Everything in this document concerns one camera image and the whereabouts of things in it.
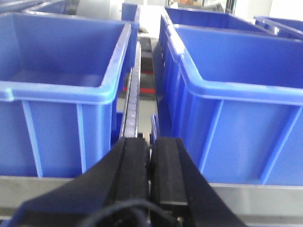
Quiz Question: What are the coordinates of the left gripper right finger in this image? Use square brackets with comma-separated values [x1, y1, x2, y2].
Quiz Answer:
[151, 137, 245, 227]

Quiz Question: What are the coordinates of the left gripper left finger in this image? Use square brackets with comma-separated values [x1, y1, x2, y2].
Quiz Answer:
[7, 138, 149, 227]

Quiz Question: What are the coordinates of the large blue target box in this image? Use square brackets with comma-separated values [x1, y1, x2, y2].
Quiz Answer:
[0, 13, 131, 178]

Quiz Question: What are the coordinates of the lower roller track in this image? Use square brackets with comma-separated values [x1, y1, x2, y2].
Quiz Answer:
[120, 41, 141, 138]

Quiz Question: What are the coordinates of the lower steel rack bar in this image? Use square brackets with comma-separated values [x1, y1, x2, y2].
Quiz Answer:
[0, 176, 303, 227]

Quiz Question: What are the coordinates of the blue crate right of gripper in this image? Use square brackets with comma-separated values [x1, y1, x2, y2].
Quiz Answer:
[159, 20, 303, 186]

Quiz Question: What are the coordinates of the blue crate far behind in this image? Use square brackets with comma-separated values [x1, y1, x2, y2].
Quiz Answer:
[165, 7, 266, 33]

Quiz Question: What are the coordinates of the red metal floor frame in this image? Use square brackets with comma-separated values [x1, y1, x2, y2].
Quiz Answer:
[121, 86, 156, 94]

